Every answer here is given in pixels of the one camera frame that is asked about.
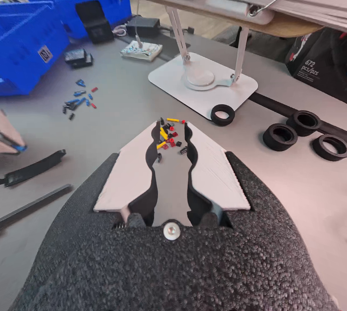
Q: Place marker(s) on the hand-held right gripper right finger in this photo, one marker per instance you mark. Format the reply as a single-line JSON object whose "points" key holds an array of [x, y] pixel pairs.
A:
{"points": [[219, 180]]}

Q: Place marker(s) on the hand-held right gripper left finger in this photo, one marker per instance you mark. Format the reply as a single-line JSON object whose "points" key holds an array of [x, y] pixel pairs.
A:
{"points": [[127, 180]]}

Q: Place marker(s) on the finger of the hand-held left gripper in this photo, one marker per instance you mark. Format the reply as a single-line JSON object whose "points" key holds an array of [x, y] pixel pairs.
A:
{"points": [[8, 126], [6, 147]]}

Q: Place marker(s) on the blue pin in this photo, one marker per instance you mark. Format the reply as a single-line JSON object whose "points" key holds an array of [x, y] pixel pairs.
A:
{"points": [[21, 148]]}

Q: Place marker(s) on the black curved panel piece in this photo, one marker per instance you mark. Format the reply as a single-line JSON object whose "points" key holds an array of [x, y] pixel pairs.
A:
{"points": [[35, 167]]}

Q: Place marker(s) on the pile of red yellow black bricks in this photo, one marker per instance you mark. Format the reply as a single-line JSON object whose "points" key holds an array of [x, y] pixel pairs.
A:
{"points": [[169, 137]]}

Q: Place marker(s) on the long black lego beam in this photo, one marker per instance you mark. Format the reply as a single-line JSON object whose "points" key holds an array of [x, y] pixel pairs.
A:
{"points": [[35, 205]]}

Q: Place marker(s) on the black rubber tyre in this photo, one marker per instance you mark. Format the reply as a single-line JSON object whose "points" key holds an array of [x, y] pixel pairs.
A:
{"points": [[315, 126], [320, 153], [217, 118], [271, 142]]}

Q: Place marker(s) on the pile of blue black pins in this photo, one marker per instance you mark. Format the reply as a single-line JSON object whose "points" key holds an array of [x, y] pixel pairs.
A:
{"points": [[78, 99]]}

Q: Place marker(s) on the white lamp stand base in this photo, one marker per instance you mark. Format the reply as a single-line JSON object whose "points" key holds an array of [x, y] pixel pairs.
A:
{"points": [[203, 94]]}

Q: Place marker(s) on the folded printed sticker sheet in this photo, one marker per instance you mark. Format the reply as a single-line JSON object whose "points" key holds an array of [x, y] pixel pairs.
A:
{"points": [[141, 51]]}

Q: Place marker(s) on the toy car set box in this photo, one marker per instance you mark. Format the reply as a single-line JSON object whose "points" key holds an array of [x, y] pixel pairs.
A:
{"points": [[320, 66]]}

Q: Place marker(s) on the black power adapter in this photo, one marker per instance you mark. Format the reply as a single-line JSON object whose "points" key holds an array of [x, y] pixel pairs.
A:
{"points": [[143, 26]]}

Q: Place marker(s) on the black camera charging case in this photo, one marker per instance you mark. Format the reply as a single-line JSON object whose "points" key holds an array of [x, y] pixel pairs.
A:
{"points": [[95, 23]]}

